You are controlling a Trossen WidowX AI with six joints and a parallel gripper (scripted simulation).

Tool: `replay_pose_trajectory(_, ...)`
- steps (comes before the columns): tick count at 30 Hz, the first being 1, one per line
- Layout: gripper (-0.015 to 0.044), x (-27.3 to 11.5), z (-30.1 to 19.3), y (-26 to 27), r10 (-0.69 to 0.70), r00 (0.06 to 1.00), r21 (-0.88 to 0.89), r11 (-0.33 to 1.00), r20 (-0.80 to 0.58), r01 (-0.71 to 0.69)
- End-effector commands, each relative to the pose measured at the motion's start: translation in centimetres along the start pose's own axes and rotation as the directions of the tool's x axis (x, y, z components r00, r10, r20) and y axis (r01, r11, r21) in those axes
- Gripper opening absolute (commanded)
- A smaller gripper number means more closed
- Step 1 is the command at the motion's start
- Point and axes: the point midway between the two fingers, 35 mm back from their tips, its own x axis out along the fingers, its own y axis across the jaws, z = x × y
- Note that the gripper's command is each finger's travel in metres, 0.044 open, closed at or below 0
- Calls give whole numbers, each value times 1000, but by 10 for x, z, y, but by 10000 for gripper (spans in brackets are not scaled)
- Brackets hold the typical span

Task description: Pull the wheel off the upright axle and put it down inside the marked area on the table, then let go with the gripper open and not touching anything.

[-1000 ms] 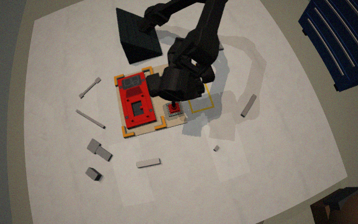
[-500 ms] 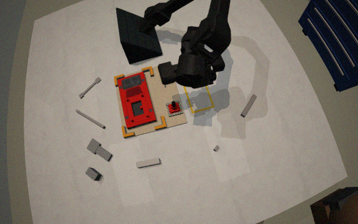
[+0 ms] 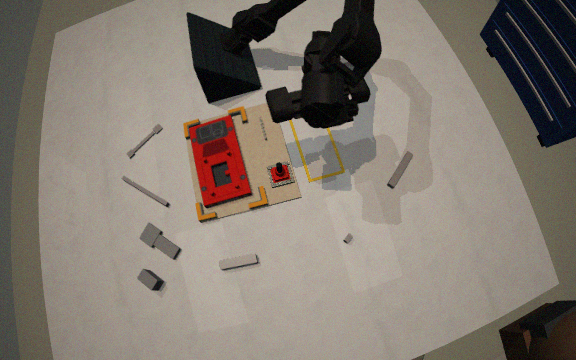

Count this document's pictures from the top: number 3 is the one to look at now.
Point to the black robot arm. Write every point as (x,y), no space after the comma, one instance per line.
(354,37)

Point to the dark grey long bar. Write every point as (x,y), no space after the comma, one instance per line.
(145,191)

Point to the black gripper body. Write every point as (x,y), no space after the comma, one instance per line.
(283,107)

